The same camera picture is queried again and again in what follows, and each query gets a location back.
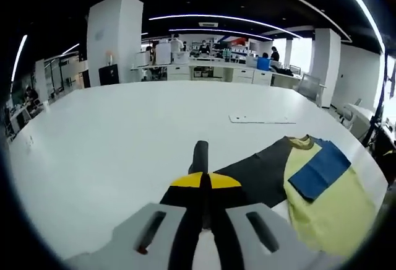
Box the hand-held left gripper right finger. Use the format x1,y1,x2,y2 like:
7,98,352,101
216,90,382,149
207,173,319,270

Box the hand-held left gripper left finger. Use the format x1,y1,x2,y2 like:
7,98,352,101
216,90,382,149
111,172,207,270

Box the yellow blue black garment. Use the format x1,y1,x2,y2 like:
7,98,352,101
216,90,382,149
187,134,386,257

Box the white template sheet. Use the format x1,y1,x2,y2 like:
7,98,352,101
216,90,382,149
228,114,297,125

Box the black cabinet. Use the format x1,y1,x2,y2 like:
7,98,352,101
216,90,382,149
98,64,120,85

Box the long white drawer counter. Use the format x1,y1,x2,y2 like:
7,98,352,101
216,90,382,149
129,56,303,90

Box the small white desk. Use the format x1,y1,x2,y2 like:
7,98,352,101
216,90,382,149
340,98,375,141

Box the white box machine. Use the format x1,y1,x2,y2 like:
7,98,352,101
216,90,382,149
155,43,172,65

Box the black equipment stand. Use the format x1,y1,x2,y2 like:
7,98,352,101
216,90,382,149
369,53,396,147

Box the short curved ceiling light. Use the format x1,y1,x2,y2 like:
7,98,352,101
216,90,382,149
169,28,273,40

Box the long curved ceiling light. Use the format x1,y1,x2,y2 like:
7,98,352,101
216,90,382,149
148,14,303,38

